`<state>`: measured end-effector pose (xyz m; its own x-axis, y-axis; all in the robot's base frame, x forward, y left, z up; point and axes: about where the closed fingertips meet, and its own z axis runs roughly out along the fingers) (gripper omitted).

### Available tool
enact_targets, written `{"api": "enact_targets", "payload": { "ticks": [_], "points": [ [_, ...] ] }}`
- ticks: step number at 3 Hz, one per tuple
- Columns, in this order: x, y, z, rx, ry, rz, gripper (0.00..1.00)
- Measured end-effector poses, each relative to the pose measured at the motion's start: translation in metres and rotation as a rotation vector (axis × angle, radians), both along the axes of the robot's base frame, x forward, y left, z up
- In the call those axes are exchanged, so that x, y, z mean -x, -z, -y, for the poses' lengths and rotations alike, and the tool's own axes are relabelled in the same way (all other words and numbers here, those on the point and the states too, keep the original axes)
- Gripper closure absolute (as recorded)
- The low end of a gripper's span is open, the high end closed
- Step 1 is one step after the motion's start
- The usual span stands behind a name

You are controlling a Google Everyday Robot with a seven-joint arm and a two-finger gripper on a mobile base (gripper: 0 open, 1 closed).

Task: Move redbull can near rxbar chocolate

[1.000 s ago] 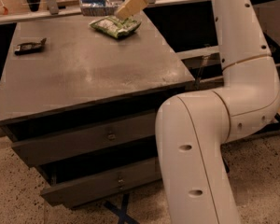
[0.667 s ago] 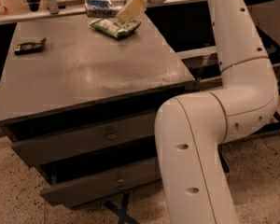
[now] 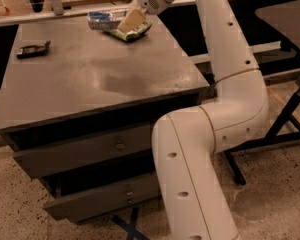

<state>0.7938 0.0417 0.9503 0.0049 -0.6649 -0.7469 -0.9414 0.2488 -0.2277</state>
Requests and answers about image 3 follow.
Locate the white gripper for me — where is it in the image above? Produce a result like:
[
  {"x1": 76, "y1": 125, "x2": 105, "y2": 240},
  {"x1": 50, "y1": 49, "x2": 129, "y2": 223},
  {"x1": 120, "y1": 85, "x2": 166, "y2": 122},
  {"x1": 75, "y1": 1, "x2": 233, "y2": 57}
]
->
[{"x1": 118, "y1": 0, "x2": 171, "y2": 33}]

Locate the silver blue redbull can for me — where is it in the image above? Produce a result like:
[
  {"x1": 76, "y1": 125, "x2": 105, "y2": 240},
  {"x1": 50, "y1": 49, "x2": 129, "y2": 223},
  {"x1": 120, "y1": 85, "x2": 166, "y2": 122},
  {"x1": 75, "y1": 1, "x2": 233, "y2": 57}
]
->
[{"x1": 87, "y1": 9, "x2": 127, "y2": 31}]

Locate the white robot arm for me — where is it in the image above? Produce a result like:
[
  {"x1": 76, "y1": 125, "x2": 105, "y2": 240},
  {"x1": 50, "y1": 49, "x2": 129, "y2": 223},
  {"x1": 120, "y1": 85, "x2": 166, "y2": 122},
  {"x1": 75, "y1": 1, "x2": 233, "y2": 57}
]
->
[{"x1": 131, "y1": 0, "x2": 269, "y2": 240}]

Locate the dark rxbar chocolate wrapper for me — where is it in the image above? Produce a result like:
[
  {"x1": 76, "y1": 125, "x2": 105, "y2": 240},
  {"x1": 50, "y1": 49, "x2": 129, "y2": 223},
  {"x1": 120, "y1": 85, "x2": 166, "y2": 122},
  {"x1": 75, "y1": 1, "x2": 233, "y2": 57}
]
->
[{"x1": 16, "y1": 41, "x2": 50, "y2": 59}]

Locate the green chip bag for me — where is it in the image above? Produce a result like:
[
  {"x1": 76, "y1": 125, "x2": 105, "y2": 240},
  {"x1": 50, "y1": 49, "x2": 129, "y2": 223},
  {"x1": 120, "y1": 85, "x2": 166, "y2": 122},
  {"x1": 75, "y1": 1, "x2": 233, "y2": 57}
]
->
[{"x1": 106, "y1": 22, "x2": 152, "y2": 42}]

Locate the grey drawer cabinet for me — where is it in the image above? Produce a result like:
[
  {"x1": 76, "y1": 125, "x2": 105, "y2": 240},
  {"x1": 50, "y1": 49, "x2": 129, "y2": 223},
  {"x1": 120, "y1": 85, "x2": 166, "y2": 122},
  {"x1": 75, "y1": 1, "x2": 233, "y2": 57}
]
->
[{"x1": 0, "y1": 8, "x2": 210, "y2": 224}]

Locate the dark table on right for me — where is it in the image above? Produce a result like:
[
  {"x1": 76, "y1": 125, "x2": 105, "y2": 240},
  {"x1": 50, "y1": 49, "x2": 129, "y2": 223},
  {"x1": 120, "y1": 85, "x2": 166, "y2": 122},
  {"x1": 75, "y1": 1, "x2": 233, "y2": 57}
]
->
[{"x1": 256, "y1": 0, "x2": 300, "y2": 49}]

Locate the upper grey drawer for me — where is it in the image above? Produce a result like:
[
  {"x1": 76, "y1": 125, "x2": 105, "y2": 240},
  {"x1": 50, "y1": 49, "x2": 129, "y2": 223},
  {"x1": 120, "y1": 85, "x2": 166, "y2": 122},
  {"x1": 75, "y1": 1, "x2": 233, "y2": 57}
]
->
[{"x1": 14, "y1": 124, "x2": 151, "y2": 178}]

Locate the grey drawer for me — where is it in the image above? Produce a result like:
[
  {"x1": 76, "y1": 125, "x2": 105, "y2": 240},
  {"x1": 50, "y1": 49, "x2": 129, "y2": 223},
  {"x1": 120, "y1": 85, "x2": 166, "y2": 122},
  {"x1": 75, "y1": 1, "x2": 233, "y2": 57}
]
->
[
  {"x1": 14, "y1": 124, "x2": 151, "y2": 178},
  {"x1": 44, "y1": 173, "x2": 160, "y2": 223}
]

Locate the lower grey drawer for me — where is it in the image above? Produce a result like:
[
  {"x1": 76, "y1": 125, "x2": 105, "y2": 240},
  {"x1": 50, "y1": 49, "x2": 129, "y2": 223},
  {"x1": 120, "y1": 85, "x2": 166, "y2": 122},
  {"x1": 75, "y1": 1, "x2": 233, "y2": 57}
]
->
[{"x1": 44, "y1": 173, "x2": 160, "y2": 223}]

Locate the black metal table stand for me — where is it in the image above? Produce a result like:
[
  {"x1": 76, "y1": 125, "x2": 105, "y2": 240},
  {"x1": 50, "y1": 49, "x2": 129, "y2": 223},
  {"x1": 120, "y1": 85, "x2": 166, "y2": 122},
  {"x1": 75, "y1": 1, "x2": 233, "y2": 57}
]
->
[{"x1": 224, "y1": 75, "x2": 300, "y2": 186}]

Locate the blue tape cross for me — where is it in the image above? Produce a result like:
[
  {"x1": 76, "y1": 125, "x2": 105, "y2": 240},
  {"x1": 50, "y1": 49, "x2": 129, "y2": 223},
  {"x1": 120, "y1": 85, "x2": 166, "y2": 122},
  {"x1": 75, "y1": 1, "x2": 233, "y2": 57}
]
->
[{"x1": 111, "y1": 207, "x2": 150, "y2": 240}]

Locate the grey metal rail frame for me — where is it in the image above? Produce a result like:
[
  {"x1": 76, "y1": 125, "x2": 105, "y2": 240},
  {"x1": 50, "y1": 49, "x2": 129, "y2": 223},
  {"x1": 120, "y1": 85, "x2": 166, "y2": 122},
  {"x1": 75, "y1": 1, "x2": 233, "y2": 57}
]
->
[{"x1": 0, "y1": 0, "x2": 300, "y2": 29}]

